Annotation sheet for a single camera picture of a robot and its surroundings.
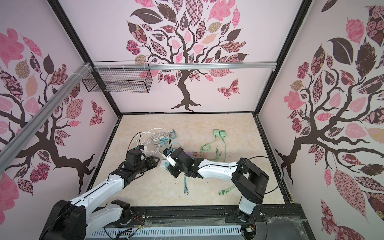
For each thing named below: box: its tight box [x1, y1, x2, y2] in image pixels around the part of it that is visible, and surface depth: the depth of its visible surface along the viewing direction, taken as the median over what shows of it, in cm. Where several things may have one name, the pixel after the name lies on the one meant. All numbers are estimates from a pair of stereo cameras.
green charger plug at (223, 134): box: [219, 130, 227, 141], surface depth 108 cm
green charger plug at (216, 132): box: [213, 129, 220, 138], surface depth 107 cm
